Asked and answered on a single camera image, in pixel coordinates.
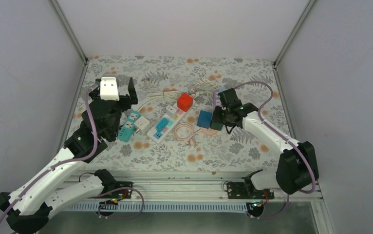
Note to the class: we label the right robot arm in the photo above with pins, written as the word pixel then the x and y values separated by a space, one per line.
pixel 297 163

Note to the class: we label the purple power strip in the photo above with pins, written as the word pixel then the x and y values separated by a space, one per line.
pixel 216 100

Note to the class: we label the blue cube socket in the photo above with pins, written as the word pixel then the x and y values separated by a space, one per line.
pixel 204 119

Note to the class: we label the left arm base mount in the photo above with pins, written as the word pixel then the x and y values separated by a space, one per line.
pixel 121 193

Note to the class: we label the teal power strip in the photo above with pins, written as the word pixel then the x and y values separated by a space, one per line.
pixel 128 127

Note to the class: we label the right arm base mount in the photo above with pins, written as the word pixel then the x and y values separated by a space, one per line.
pixel 244 190

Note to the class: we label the floral table mat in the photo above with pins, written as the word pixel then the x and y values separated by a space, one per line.
pixel 159 81

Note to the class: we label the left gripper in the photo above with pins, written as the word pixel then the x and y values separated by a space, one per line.
pixel 127 102

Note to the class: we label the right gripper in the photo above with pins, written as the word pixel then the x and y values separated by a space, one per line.
pixel 231 124

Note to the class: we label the white tiger cube socket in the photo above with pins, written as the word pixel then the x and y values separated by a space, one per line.
pixel 142 125

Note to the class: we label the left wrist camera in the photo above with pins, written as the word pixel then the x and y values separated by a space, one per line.
pixel 109 88

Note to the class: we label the pink round socket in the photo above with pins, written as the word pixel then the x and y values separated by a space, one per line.
pixel 209 132

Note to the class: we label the white cube plug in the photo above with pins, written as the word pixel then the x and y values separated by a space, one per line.
pixel 171 111

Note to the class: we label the aluminium rail frame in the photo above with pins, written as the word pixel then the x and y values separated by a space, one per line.
pixel 193 203

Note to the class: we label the red cube socket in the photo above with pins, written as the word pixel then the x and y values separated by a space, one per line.
pixel 185 102

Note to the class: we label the cyan cube socket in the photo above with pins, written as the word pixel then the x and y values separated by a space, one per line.
pixel 162 124

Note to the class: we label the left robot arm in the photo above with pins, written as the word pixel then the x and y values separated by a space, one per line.
pixel 29 208

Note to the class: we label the white multicolour power strip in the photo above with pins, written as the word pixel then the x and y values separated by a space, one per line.
pixel 158 137

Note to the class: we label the dark green cube socket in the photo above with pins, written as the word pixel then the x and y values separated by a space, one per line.
pixel 216 121

